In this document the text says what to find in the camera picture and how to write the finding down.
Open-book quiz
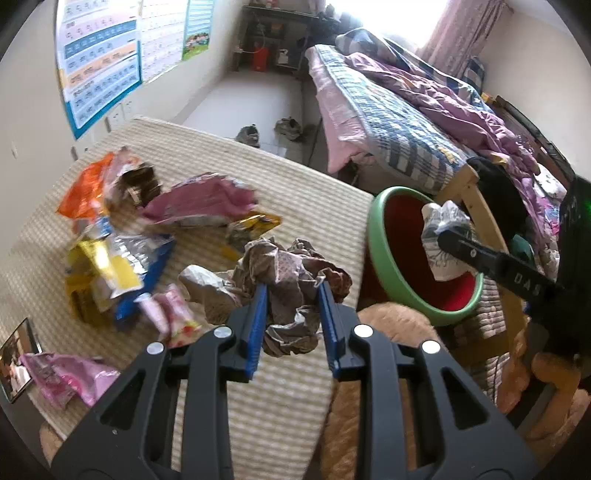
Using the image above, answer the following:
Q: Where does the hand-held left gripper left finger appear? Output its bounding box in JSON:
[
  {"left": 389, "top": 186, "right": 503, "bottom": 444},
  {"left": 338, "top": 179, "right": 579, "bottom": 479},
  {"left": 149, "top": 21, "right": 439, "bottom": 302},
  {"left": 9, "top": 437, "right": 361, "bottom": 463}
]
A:
[{"left": 51, "top": 282, "right": 269, "bottom": 480}]

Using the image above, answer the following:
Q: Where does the light blue snack wrapper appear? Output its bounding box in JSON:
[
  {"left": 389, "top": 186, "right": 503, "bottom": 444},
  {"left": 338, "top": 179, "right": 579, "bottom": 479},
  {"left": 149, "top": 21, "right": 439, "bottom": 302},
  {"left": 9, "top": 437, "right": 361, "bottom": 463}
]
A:
[{"left": 74, "top": 217, "right": 114, "bottom": 241}]

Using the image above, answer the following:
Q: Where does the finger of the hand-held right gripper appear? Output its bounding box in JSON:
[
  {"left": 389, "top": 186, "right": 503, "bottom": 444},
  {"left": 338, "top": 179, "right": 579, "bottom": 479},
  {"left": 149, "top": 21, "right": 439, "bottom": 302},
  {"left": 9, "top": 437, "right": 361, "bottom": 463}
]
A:
[{"left": 436, "top": 228, "right": 566, "bottom": 301}]

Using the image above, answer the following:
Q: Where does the yellow wrapper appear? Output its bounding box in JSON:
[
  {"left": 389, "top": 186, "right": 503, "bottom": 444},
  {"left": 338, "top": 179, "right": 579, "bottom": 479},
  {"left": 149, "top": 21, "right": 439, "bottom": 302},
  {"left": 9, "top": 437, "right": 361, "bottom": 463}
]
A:
[{"left": 65, "top": 237, "right": 144, "bottom": 324}]

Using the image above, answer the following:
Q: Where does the pink bed sheet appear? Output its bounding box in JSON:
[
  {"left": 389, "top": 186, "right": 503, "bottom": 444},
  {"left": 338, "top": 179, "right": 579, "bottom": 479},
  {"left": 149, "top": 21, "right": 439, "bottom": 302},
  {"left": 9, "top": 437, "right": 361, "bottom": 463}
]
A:
[{"left": 307, "top": 48, "right": 365, "bottom": 174}]

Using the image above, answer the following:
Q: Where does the white chart wall poster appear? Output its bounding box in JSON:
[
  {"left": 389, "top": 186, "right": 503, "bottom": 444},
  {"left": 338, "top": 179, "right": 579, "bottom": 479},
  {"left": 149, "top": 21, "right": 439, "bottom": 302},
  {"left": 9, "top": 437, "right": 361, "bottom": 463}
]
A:
[{"left": 139, "top": 0, "right": 190, "bottom": 83}]

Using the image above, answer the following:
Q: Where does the wooden chair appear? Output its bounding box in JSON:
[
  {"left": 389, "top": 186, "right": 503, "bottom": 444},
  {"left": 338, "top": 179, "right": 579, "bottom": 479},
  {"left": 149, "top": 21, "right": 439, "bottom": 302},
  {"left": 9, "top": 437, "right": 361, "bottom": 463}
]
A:
[{"left": 436, "top": 159, "right": 532, "bottom": 370}]

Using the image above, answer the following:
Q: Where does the person's brown plush clothing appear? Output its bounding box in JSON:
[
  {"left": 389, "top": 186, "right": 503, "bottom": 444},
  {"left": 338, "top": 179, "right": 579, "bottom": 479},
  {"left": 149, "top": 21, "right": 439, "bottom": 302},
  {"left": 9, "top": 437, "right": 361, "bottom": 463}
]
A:
[{"left": 318, "top": 302, "right": 467, "bottom": 480}]

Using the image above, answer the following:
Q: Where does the small pink candy wrapper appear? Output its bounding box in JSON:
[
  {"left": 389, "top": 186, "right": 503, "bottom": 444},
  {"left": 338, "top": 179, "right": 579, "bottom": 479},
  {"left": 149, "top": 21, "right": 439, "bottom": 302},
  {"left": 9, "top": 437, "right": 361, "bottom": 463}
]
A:
[{"left": 139, "top": 284, "right": 201, "bottom": 349}]

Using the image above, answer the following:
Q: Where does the pink curtain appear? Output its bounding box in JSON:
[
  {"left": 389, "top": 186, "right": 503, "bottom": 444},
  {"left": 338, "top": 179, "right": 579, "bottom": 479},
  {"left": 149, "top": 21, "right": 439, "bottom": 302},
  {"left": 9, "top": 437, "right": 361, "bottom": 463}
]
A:
[{"left": 418, "top": 0, "right": 504, "bottom": 77}]

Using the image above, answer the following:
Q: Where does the purple duvet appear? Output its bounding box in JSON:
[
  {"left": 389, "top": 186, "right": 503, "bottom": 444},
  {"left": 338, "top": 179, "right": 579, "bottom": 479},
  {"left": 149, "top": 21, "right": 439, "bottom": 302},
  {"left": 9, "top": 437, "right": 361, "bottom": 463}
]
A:
[{"left": 346, "top": 52, "right": 541, "bottom": 171}]

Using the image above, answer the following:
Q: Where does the smartphone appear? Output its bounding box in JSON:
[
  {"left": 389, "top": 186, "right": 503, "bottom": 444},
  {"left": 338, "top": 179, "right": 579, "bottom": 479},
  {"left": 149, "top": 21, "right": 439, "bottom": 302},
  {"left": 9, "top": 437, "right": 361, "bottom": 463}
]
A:
[{"left": 0, "top": 318, "right": 42, "bottom": 404}]

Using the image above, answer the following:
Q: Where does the blue chart wall poster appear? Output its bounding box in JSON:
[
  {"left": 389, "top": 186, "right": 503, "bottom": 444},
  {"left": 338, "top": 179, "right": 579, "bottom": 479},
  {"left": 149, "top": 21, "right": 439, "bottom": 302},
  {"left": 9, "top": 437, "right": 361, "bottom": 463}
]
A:
[{"left": 55, "top": 0, "right": 143, "bottom": 140}]

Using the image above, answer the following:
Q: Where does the brown patterned wrapper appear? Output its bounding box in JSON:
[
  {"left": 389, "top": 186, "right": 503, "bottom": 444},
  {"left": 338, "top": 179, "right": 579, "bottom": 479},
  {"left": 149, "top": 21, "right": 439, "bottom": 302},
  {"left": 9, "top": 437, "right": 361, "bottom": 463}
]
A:
[{"left": 231, "top": 236, "right": 352, "bottom": 357}]

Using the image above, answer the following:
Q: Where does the white wall socket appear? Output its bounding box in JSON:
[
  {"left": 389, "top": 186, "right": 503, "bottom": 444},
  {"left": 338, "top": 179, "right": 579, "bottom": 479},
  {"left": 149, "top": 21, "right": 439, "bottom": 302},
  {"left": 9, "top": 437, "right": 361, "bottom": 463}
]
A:
[{"left": 104, "top": 102, "right": 136, "bottom": 134}]

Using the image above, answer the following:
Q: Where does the dark brown snack packet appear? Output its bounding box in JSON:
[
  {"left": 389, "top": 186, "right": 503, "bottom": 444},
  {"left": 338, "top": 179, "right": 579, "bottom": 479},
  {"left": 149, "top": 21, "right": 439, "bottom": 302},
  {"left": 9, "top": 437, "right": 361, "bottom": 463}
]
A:
[{"left": 115, "top": 166, "right": 163, "bottom": 206}]

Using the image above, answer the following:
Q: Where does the small green wall poster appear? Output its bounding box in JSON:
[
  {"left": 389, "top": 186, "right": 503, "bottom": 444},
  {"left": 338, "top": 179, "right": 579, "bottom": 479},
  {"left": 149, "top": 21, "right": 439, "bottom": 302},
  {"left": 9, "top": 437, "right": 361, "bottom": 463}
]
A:
[{"left": 181, "top": 0, "right": 215, "bottom": 62}]

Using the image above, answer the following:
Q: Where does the plaid pillow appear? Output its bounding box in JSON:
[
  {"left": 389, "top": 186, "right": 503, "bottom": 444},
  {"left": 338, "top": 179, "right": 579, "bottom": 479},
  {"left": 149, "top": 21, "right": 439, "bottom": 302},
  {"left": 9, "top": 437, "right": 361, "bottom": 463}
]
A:
[{"left": 335, "top": 28, "right": 393, "bottom": 58}]

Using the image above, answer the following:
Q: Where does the grey white crumpled wrapper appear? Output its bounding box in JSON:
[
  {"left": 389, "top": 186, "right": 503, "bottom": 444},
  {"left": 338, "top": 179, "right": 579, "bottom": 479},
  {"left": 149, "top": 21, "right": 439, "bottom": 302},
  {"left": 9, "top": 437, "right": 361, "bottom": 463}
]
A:
[{"left": 179, "top": 264, "right": 245, "bottom": 324}]

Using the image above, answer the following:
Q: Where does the blue and silver snack bag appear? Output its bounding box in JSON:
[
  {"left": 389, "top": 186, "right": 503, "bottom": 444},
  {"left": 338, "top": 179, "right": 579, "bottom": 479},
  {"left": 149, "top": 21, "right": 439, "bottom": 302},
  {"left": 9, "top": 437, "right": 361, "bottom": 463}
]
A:
[{"left": 113, "top": 233, "right": 176, "bottom": 324}]

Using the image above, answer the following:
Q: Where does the pink plastic bag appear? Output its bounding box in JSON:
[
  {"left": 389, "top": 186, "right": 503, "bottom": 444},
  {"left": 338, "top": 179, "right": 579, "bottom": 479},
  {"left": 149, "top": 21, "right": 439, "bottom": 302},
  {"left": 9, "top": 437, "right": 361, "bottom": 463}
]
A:
[{"left": 21, "top": 353, "right": 121, "bottom": 409}]

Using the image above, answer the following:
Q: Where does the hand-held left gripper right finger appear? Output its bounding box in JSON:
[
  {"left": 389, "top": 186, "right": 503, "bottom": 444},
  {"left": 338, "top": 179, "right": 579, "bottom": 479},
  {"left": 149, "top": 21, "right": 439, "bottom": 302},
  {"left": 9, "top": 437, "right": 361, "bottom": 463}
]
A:
[{"left": 305, "top": 281, "right": 541, "bottom": 480}]

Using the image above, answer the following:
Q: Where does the green basin with red inside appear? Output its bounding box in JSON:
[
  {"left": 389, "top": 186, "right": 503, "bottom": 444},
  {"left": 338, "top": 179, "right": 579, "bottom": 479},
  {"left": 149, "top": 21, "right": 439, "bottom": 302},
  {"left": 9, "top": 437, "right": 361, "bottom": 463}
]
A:
[{"left": 367, "top": 186, "right": 485, "bottom": 326}]

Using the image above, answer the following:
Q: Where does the dark metal shelf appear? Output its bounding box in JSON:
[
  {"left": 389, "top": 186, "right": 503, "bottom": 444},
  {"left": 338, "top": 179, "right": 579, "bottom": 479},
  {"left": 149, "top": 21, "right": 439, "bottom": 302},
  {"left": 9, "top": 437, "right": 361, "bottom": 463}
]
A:
[{"left": 238, "top": 4, "right": 333, "bottom": 79}]

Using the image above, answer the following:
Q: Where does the maroon snack bag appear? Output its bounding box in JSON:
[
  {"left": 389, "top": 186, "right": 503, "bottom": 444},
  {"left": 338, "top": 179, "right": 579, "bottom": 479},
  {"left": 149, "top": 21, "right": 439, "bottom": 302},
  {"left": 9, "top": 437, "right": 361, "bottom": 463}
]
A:
[{"left": 141, "top": 173, "right": 259, "bottom": 228}]

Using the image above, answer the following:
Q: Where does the pale pink snack wrapper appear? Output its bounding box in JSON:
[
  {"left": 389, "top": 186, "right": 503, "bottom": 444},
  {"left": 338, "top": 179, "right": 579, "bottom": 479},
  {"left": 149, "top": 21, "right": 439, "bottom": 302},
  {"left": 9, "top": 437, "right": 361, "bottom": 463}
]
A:
[{"left": 108, "top": 147, "right": 141, "bottom": 185}]

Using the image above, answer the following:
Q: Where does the gold and black wrapper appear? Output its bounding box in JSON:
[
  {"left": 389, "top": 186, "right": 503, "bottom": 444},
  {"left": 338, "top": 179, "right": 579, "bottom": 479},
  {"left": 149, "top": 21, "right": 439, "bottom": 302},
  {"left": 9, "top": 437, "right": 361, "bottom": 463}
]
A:
[{"left": 225, "top": 212, "right": 282, "bottom": 252}]

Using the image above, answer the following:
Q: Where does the orange snack bag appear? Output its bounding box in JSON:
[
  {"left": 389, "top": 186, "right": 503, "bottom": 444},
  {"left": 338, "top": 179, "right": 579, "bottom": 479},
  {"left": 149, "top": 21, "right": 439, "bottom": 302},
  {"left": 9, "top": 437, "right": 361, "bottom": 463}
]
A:
[{"left": 56, "top": 153, "right": 116, "bottom": 222}]

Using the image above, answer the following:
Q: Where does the black cloth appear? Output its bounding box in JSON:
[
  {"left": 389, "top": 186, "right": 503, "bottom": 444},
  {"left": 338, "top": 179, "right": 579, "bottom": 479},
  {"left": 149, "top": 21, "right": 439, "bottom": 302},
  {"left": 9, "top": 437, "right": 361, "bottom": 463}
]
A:
[{"left": 467, "top": 156, "right": 532, "bottom": 252}]

